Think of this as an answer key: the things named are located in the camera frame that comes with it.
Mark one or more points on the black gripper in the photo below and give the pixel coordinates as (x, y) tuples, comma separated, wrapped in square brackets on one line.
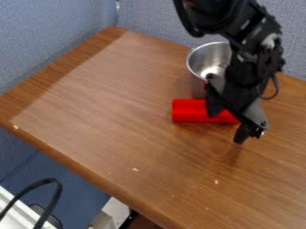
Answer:
[(242, 102)]

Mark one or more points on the red plastic block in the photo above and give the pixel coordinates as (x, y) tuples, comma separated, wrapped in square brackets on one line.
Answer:
[(191, 111)]

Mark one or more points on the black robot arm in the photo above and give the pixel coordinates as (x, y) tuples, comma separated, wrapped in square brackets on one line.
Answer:
[(253, 31)]

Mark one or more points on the metal pot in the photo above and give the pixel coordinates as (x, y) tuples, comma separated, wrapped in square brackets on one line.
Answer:
[(207, 59)]

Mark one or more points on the white table frame part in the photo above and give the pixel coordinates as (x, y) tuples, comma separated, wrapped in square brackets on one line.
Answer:
[(111, 216)]

